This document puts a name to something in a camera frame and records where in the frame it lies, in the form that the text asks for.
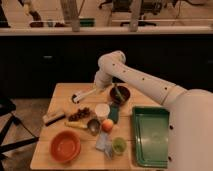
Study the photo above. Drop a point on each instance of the green plastic tray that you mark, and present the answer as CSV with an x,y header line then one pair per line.
x,y
150,133

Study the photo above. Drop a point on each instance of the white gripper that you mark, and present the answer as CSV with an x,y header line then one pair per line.
x,y
101,79

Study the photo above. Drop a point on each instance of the white dish brush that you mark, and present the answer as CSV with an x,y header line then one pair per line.
x,y
78,96

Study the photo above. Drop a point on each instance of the red bowl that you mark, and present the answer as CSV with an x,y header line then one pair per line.
x,y
65,146

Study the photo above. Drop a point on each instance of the green cup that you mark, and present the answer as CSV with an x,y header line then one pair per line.
x,y
119,145

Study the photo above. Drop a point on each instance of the black chair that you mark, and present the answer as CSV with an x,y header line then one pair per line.
x,y
7,107

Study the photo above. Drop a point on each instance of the peach fruit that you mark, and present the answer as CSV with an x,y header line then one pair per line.
x,y
107,125

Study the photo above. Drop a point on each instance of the dark brown bowl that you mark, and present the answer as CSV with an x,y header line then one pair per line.
x,y
125,93

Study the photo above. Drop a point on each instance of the green utensil in bowl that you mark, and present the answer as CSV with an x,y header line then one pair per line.
x,y
118,92

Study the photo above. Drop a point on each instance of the white cup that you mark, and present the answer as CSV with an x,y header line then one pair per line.
x,y
102,111

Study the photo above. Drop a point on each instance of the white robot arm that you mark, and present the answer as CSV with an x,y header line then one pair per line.
x,y
190,142

